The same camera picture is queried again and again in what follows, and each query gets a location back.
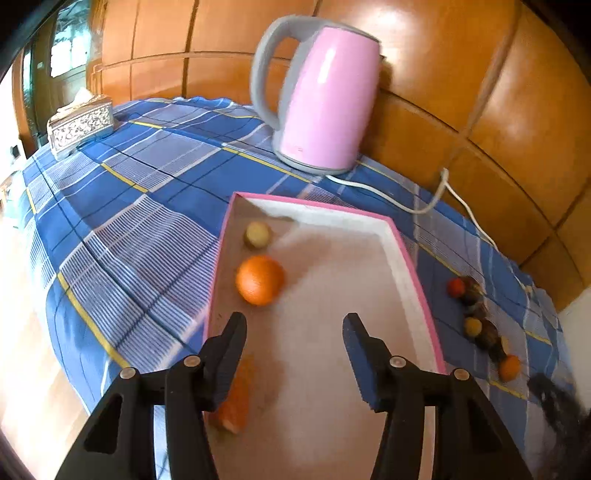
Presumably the dark brown round fruit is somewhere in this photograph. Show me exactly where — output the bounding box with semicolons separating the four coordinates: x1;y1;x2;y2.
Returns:
475;320;502;352
464;276;484;306

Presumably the pink shallow cardboard box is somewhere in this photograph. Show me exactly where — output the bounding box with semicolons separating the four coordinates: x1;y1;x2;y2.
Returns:
203;191;448;480

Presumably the blue plaid tablecloth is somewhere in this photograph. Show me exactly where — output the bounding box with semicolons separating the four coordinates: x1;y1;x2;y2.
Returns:
25;96;578;480

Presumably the wooden framed glass window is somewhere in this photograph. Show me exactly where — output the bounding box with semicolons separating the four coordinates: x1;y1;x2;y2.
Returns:
25;7;100;121

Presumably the white tissue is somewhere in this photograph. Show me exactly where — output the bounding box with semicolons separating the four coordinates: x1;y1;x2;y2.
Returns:
55;88;95;114

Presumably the small orange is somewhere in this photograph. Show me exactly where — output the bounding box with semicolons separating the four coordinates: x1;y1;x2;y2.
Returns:
499;355;522;381

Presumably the white power cable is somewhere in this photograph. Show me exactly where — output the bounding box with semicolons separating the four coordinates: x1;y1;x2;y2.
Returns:
323;167;497;247

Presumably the small yellowish round fruit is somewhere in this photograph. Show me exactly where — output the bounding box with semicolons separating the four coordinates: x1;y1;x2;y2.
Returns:
244;222;274;250

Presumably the pink electric kettle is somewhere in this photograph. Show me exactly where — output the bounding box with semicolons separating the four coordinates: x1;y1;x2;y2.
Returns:
250;15;384;175

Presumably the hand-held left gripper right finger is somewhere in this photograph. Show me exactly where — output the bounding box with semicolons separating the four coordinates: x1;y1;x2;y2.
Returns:
342;312;536;480

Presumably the orange carrot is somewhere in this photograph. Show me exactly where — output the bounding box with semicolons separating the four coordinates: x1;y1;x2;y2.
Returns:
210;353;250;435

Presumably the large orange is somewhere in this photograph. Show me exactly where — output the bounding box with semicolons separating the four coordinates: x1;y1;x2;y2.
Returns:
236;255;285;306

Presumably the silver patterned tissue box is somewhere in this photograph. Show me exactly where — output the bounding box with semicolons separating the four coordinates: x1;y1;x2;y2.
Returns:
47;95;115;161

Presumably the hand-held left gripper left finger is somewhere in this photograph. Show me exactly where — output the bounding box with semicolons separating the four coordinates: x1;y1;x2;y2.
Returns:
55;311;249;480

